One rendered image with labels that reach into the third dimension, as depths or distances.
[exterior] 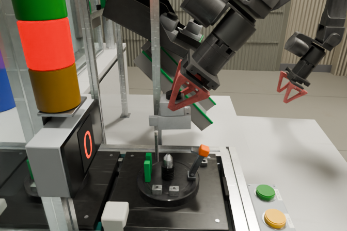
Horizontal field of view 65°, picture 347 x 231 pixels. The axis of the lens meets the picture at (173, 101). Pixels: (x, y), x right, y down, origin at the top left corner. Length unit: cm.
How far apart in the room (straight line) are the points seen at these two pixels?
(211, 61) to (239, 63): 403
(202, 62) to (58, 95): 25
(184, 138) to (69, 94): 72
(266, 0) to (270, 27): 399
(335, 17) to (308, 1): 357
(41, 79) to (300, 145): 90
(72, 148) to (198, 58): 26
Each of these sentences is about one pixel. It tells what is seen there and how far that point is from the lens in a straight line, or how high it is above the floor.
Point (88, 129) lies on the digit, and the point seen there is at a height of 122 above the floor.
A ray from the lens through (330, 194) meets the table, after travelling 89.
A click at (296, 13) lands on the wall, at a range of 455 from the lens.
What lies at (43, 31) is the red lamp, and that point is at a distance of 30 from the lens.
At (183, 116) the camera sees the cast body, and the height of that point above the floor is 116.
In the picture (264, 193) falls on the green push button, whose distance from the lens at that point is 65.
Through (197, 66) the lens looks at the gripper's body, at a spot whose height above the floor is 126.
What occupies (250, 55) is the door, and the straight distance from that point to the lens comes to 449.
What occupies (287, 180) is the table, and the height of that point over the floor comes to 86.
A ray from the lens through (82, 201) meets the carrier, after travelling 63.
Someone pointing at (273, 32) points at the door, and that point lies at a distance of 447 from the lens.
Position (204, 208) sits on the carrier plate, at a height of 97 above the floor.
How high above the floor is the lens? 140
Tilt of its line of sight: 25 degrees down
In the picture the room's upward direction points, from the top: straight up
